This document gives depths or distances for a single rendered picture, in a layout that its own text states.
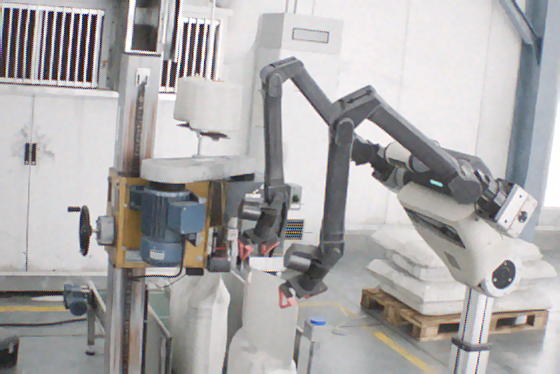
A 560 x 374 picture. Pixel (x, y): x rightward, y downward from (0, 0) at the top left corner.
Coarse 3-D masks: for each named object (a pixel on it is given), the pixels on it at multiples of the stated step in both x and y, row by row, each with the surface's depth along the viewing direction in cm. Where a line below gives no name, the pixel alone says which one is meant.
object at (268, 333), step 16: (256, 272) 278; (256, 288) 255; (272, 288) 273; (256, 304) 255; (272, 304) 249; (256, 320) 255; (272, 320) 250; (288, 320) 244; (240, 336) 272; (256, 336) 255; (272, 336) 250; (288, 336) 244; (240, 352) 266; (256, 352) 258; (272, 352) 250; (288, 352) 244; (240, 368) 261; (256, 368) 252; (272, 368) 248; (288, 368) 244
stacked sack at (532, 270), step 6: (522, 264) 567; (528, 264) 568; (534, 264) 570; (540, 264) 572; (546, 264) 575; (522, 270) 558; (528, 270) 561; (534, 270) 563; (540, 270) 565; (546, 270) 568; (552, 270) 571; (522, 276) 558; (528, 276) 561; (534, 276) 563; (540, 276) 566; (546, 276) 569; (552, 276) 573
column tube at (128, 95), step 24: (120, 96) 270; (120, 120) 268; (144, 120) 268; (120, 144) 267; (144, 144) 270; (120, 168) 268; (120, 288) 276; (144, 288) 280; (120, 312) 278; (120, 336) 280; (120, 360) 281
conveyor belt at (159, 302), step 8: (160, 288) 466; (104, 296) 438; (152, 296) 449; (160, 296) 451; (152, 304) 435; (160, 304) 436; (168, 304) 438; (160, 312) 423; (168, 312) 425; (160, 320) 410; (168, 320) 412; (168, 328) 399; (224, 368) 356
